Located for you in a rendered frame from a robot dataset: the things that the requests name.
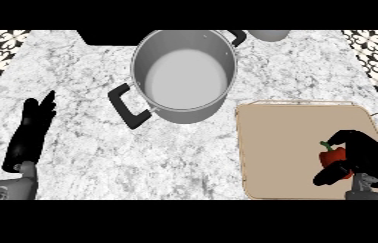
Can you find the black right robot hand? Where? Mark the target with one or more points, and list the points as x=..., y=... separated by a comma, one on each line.
x=361, y=150

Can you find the beige tray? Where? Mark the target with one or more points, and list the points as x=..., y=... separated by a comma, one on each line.
x=295, y=150

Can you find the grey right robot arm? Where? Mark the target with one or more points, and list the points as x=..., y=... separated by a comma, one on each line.
x=363, y=187

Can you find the red bell pepper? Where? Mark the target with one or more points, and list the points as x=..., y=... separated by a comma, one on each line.
x=330, y=157

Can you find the black flat appliance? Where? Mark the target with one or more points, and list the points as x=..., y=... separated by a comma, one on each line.
x=107, y=37

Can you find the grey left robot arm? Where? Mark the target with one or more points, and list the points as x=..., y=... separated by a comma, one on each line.
x=20, y=183

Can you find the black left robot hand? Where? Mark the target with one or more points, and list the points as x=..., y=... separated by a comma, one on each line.
x=28, y=133

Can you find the grey metal pot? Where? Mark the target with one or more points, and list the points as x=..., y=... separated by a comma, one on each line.
x=183, y=74

